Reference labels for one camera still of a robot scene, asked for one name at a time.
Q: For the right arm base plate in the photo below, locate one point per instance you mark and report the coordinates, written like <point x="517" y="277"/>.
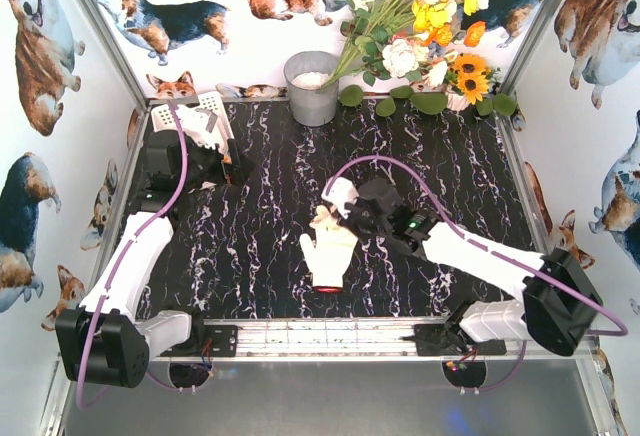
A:
<point x="448" y="339"/>

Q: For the small sunflower pot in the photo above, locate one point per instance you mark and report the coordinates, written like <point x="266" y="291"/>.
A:
<point x="469" y="80"/>

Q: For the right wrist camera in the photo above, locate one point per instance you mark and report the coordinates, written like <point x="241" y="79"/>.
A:
<point x="338" y="192"/>

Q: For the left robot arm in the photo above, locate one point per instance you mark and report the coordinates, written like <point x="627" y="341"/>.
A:
<point x="100" y="341"/>

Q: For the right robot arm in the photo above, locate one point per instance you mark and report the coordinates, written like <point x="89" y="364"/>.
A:
<point x="552" y="300"/>

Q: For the grey metal bucket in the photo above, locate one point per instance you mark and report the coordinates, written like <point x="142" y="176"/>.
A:
<point x="313" y="96"/>

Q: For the artificial flower bouquet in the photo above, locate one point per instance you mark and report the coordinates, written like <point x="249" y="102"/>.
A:
<point x="415" y="40"/>

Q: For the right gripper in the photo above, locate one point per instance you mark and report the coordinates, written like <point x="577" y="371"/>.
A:
<point x="353" y="217"/>

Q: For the cream knit glove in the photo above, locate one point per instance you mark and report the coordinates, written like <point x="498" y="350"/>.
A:
<point x="325" y="223"/>

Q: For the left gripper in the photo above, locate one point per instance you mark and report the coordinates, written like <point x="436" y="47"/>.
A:
<point x="226" y="167"/>

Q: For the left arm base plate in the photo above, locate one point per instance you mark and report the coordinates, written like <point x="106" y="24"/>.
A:
<point x="220" y="341"/>

